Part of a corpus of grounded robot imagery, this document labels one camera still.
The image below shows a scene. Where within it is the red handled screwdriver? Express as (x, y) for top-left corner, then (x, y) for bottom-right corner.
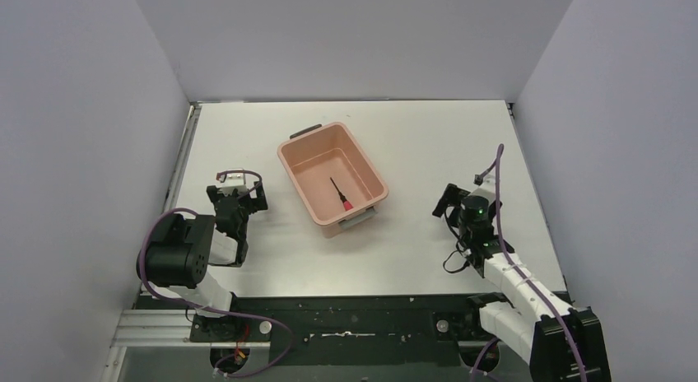
(330, 178), (353, 211)

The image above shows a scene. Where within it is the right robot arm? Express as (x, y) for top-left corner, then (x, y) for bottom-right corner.
(432, 184), (612, 381)

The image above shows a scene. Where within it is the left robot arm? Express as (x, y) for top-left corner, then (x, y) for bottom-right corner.
(137, 180), (268, 318)

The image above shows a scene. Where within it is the pink plastic bin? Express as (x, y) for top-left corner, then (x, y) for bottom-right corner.
(277, 122), (389, 238)

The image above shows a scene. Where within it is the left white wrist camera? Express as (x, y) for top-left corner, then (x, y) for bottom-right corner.
(216, 170), (247, 195)

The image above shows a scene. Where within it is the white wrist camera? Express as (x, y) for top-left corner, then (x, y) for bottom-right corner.
(216, 170), (247, 195)
(472, 171), (496, 204)

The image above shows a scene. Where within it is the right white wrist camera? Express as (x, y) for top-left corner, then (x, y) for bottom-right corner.
(472, 171), (496, 204)

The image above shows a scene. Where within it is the aluminium left side rail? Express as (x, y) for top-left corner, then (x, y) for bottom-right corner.
(163, 102), (202, 212)

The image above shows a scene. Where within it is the aluminium rail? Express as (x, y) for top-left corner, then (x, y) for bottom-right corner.
(112, 310), (454, 348)
(163, 102), (202, 212)

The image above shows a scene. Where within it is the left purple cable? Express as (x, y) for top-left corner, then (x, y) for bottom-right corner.
(138, 170), (295, 380)

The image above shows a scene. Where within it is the aluminium front rail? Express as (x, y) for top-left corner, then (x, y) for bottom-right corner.
(112, 310), (454, 348)

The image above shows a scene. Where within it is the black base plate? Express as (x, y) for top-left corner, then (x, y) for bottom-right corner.
(136, 295), (492, 367)

